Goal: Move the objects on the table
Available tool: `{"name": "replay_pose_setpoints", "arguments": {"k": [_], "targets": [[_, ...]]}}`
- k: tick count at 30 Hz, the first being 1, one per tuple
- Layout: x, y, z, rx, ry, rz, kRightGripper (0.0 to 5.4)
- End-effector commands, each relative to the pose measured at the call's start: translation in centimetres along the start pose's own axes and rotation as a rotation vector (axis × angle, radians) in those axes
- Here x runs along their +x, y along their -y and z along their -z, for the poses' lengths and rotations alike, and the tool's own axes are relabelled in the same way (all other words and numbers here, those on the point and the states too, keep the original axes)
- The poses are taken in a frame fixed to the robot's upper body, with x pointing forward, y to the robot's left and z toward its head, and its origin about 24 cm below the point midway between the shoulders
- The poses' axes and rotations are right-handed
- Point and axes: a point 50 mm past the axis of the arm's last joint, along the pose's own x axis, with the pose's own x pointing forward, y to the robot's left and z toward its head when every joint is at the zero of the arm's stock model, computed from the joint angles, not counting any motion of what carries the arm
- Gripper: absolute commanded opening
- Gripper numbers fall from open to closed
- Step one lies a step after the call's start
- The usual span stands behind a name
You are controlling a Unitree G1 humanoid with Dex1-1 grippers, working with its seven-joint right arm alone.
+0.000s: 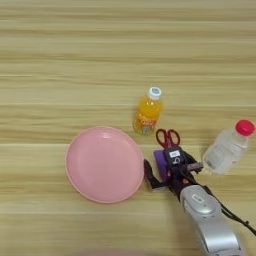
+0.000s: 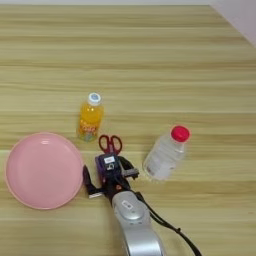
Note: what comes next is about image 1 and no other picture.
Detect clear water bottle red cap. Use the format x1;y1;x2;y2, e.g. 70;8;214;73
202;119;256;176

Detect pink round plate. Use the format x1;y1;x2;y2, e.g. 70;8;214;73
65;125;145;205

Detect red handled scissors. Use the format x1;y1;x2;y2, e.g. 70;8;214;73
155;128;181;150

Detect orange juice bottle white cap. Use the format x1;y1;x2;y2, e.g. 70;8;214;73
132;86;164;137

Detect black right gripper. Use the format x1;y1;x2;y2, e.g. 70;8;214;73
143;151;204;202

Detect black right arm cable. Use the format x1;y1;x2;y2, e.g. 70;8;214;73
202;184;256;236

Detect purple rectangular block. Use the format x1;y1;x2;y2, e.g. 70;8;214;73
153;149;171;183

